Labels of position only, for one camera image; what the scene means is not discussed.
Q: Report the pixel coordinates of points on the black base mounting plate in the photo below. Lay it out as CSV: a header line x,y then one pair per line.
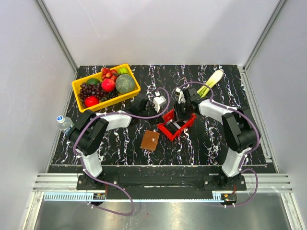
x,y
201,181

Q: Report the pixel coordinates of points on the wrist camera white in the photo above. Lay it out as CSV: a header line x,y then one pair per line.
x,y
158,101
179,93

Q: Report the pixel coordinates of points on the dark green avocado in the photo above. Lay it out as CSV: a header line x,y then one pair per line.
x,y
92,81

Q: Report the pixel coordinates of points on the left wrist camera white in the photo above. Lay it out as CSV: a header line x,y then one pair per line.
x,y
158,101

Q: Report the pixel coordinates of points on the aluminium frame rail front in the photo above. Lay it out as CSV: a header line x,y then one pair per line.
x,y
67,182

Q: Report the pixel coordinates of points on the red apple upper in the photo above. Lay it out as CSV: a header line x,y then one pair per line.
x,y
108,85

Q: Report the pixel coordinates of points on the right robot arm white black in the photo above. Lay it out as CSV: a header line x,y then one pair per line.
x,y
241,134

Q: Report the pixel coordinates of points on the red lychee cluster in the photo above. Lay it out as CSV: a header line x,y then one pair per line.
x,y
107,73

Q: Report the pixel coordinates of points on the red plastic card box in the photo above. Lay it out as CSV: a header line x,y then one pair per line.
x,y
170,117

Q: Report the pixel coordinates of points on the green celery stalk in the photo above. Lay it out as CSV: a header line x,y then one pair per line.
x,y
212,81

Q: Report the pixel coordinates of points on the brown leather card holder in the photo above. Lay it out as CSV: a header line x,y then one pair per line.
x,y
150,140

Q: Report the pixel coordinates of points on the red apple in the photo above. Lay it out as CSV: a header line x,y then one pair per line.
x,y
108,85
91,101

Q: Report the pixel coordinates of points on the black marble pattern mat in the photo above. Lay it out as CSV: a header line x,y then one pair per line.
x,y
202,144

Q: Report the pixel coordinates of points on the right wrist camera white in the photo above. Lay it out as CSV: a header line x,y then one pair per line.
x,y
179,93

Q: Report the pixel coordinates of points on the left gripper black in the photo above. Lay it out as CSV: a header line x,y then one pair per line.
x,y
152,107

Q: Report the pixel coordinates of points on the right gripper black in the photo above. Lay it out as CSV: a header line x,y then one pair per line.
x,y
178,116

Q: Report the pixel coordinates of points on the green cantaloupe melon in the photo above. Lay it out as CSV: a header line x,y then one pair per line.
x,y
125,84

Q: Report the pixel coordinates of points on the yellow plastic fruit tray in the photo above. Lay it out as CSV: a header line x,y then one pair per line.
x,y
121,97

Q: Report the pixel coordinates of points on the dark purple grape bunch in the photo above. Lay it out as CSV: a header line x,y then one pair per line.
x,y
95,90

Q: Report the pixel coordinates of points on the clear plastic water bottle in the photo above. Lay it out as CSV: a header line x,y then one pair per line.
x,y
64,124

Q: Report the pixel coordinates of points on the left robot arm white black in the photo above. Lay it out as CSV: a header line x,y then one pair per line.
x,y
87,133

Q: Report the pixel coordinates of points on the red apple lower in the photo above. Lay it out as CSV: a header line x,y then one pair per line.
x,y
91,101

